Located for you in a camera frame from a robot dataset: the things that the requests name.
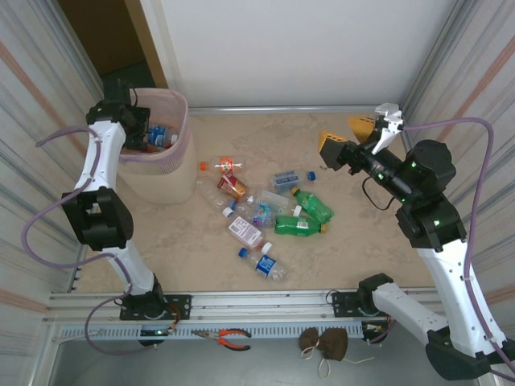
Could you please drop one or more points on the clear bottle white cap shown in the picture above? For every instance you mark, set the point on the clear bottle white cap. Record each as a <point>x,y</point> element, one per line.
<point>273,198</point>
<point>297,210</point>

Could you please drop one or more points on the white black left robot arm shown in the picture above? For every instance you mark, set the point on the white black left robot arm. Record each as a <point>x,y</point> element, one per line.
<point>100,161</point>

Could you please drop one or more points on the brown wooden panel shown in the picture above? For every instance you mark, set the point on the brown wooden panel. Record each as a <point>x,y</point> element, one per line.
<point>100,32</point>

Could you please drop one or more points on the green bottle yellow cap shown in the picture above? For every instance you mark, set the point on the green bottle yellow cap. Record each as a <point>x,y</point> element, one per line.
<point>314,206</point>
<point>295,225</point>

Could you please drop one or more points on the blue cap colourful label bottle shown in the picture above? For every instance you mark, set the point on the blue cap colourful label bottle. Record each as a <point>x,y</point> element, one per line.
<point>260,214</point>

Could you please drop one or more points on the pink label red cap bottle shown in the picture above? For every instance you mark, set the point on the pink label red cap bottle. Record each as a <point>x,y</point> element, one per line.
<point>243,230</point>

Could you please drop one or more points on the brown cloth pouch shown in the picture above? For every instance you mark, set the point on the brown cloth pouch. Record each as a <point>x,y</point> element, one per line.
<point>310,338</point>
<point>334,343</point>

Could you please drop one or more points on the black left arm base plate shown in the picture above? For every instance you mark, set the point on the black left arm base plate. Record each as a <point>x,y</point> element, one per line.
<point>182,307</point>

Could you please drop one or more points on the blue cap white label bottle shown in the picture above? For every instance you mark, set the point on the blue cap white label bottle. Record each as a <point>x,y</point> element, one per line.
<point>287,179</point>

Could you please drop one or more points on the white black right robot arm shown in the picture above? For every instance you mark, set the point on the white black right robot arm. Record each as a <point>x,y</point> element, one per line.
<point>442,273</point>

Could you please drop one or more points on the aluminium mounting rail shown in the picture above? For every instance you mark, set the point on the aluminium mounting rail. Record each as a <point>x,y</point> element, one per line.
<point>261,305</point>

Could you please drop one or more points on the orange cap orange label bottle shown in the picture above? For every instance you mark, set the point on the orange cap orange label bottle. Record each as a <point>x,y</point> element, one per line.
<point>226,165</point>

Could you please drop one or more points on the wooden door frame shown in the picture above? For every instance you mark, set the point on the wooden door frame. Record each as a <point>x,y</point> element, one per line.
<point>147,40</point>

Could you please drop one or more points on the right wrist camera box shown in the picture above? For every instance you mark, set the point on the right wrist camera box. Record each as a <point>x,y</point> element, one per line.
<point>388,114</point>

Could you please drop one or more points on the pink translucent bin liner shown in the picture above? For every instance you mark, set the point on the pink translucent bin liner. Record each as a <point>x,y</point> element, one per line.
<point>153,158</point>

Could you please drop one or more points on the cream ribbed waste bin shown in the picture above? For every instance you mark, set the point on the cream ribbed waste bin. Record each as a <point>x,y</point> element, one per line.
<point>161,185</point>

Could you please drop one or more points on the red gold label bottle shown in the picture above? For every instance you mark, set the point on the red gold label bottle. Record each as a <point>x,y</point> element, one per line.
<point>233,187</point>

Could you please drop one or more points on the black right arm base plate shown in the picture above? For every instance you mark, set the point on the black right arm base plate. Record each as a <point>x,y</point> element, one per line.
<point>342,303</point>

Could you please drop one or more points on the clear crushed plastic bottle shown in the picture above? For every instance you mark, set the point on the clear crushed plastic bottle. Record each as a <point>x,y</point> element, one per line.
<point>209,193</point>

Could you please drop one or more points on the blue label plastic bottle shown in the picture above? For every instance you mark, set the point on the blue label plastic bottle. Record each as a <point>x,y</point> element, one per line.
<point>159,136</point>
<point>265,265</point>

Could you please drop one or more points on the aluminium table edge rail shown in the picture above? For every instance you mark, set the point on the aluminium table edge rail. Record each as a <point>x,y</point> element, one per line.
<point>281,109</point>

